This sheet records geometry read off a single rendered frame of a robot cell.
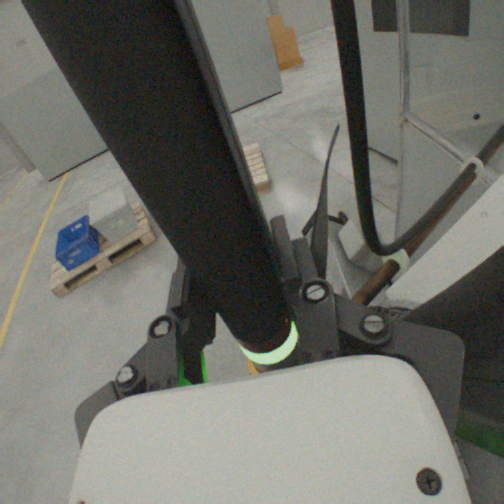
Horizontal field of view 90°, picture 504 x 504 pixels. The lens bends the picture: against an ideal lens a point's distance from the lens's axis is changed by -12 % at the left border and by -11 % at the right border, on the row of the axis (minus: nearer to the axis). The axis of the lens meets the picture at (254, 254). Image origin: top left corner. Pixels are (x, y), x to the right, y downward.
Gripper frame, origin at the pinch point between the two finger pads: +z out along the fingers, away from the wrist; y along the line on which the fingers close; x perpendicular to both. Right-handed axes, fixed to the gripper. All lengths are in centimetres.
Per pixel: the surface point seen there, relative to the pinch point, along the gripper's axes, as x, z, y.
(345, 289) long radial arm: -36.4, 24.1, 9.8
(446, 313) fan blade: -14.9, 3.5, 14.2
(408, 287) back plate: -40, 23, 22
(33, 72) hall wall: 84, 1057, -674
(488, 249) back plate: -27.7, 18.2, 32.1
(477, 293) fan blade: -13.3, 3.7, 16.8
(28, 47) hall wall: 158, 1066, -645
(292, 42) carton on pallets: -101, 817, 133
